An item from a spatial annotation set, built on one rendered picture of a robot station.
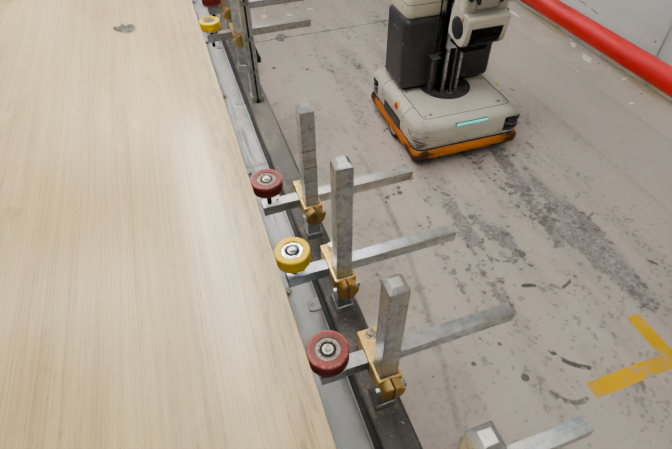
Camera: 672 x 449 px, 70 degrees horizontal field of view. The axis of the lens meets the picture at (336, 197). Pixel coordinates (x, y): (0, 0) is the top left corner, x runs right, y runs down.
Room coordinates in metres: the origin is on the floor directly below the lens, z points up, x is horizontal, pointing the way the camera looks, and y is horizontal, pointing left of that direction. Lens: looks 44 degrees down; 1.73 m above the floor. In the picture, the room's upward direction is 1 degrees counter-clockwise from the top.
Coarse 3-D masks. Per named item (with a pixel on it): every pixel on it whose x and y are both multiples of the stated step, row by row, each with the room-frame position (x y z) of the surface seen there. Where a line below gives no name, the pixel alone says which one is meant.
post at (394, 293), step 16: (384, 288) 0.44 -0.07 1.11; (400, 288) 0.43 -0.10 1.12; (384, 304) 0.43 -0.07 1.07; (400, 304) 0.42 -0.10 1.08; (384, 320) 0.43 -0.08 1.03; (400, 320) 0.43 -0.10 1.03; (384, 336) 0.42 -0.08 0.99; (400, 336) 0.43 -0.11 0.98; (384, 352) 0.42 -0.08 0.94; (400, 352) 0.43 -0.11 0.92; (384, 368) 0.42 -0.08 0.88
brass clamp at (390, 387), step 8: (376, 328) 0.52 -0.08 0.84; (360, 336) 0.51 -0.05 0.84; (360, 344) 0.50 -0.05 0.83; (368, 344) 0.49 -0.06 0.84; (368, 352) 0.47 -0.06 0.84; (368, 360) 0.46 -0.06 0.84; (368, 368) 0.45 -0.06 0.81; (376, 376) 0.42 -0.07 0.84; (392, 376) 0.42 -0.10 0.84; (400, 376) 0.42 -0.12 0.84; (376, 384) 0.42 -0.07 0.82; (384, 384) 0.41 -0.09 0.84; (392, 384) 0.41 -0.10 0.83; (400, 384) 0.41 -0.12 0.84; (376, 392) 0.40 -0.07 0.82; (384, 392) 0.39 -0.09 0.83; (392, 392) 0.40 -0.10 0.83; (400, 392) 0.40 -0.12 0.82; (384, 400) 0.39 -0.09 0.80
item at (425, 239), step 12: (444, 228) 0.81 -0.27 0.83; (396, 240) 0.77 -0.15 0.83; (408, 240) 0.77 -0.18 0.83; (420, 240) 0.77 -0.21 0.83; (432, 240) 0.78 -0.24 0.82; (444, 240) 0.79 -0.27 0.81; (360, 252) 0.74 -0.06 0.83; (372, 252) 0.74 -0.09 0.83; (384, 252) 0.74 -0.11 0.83; (396, 252) 0.75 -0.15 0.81; (408, 252) 0.76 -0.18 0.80; (312, 264) 0.70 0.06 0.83; (324, 264) 0.70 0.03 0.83; (360, 264) 0.72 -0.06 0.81; (288, 276) 0.67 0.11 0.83; (300, 276) 0.67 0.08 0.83; (312, 276) 0.68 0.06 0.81; (324, 276) 0.69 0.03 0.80
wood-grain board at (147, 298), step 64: (0, 0) 2.12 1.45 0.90; (64, 0) 2.11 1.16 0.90; (128, 0) 2.09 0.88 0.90; (0, 64) 1.55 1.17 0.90; (64, 64) 1.54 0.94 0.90; (128, 64) 1.53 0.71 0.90; (192, 64) 1.53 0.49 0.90; (0, 128) 1.17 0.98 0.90; (64, 128) 1.16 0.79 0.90; (128, 128) 1.16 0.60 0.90; (192, 128) 1.15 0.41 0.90; (0, 192) 0.89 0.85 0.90; (64, 192) 0.89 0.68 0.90; (128, 192) 0.88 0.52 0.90; (192, 192) 0.88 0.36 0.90; (0, 256) 0.68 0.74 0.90; (64, 256) 0.68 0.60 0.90; (128, 256) 0.68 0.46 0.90; (192, 256) 0.67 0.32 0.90; (256, 256) 0.67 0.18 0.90; (0, 320) 0.52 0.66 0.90; (64, 320) 0.52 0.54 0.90; (128, 320) 0.52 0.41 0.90; (192, 320) 0.51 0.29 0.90; (256, 320) 0.51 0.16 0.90; (0, 384) 0.39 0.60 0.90; (64, 384) 0.39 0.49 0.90; (128, 384) 0.39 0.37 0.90; (192, 384) 0.38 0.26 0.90; (256, 384) 0.38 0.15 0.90; (0, 448) 0.28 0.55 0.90; (64, 448) 0.28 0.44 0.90; (128, 448) 0.28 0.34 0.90; (192, 448) 0.28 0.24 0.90; (256, 448) 0.28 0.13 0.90; (320, 448) 0.28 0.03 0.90
